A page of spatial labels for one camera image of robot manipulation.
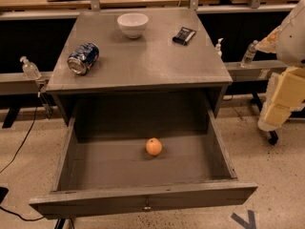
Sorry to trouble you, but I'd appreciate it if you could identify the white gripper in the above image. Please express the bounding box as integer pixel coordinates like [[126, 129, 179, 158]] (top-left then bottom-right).
[[257, 67, 305, 131]]

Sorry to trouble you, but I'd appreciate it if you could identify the open grey top drawer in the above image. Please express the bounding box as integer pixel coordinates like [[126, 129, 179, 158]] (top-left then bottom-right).
[[28, 93, 259, 220]]

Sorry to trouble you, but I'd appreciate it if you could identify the clear plastic water bottle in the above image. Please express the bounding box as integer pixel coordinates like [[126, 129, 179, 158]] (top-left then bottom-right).
[[240, 40, 258, 68]]

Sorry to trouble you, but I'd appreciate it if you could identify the clear sanitizer pump bottle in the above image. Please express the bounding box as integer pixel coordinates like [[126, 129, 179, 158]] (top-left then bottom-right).
[[20, 56, 42, 80]]

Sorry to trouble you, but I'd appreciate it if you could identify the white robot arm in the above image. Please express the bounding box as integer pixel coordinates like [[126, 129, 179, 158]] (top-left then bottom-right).
[[257, 0, 305, 131]]

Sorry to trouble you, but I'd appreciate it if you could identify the grey cabinet counter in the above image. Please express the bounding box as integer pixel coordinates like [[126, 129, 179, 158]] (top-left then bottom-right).
[[47, 8, 232, 120]]

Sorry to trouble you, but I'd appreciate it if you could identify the black snack packet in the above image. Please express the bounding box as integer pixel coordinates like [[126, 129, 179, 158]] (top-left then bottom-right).
[[173, 27, 196, 46]]

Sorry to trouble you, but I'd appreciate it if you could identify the blue soda can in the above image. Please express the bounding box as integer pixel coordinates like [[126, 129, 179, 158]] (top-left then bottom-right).
[[67, 42, 99, 75]]

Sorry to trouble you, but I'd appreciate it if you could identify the orange fruit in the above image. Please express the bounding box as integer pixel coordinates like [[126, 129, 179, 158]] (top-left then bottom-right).
[[146, 138, 163, 156]]

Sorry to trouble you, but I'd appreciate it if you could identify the small white pump bottle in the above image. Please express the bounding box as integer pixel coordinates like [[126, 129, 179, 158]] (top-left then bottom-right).
[[215, 38, 223, 57]]

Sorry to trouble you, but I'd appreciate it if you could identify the white ceramic bowl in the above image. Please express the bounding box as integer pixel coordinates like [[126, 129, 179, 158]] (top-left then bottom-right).
[[117, 12, 149, 39]]

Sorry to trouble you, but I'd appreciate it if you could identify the black floor cable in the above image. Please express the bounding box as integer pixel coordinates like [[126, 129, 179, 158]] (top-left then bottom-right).
[[0, 105, 46, 222]]

